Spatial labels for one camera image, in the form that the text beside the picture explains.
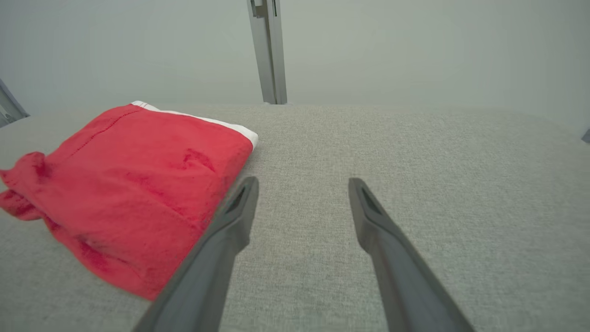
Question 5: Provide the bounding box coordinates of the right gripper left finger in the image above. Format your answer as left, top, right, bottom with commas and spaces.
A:
133, 176, 260, 332

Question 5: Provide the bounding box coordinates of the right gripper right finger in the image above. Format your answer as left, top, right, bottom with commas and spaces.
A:
348, 178, 475, 332

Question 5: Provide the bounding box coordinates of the red white-trimmed garment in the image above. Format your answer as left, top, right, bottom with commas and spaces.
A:
0, 101, 259, 301

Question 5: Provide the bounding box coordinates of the grey partition base leg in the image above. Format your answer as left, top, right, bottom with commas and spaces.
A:
0, 78, 30, 128

